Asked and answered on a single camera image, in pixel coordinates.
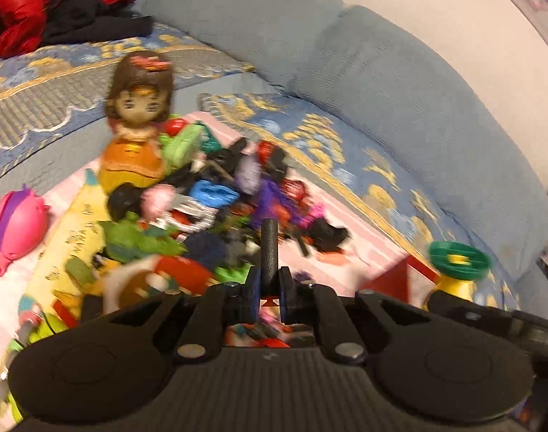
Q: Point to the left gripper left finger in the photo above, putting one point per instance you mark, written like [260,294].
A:
[249,299]

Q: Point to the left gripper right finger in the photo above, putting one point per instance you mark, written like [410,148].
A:
[293,298]

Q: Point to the black cylinder toy piece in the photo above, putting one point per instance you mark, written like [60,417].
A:
[269,265]

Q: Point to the yellow banana character toy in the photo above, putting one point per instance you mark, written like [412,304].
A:
[460,268]

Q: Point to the black plastic clip block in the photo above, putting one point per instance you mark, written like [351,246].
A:
[325,237]

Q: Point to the purple tassel toy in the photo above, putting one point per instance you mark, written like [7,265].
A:
[268,197]

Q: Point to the red patterned cardboard box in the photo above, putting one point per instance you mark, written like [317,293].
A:
[404,278]

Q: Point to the blue plastic toy piece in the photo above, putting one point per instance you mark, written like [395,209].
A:
[213,195]

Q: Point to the yellow banana label bag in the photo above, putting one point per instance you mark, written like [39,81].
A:
[76,235]

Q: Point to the blue fabric sofa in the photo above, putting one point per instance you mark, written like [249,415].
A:
[388,85]

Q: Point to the pink purple toy purse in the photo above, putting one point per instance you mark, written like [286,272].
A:
[24,218]

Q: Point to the brown haired doll figurine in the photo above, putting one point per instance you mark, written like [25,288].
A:
[138,103]

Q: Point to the blue gold patterned seat cover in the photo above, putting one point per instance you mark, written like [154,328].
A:
[158,238]

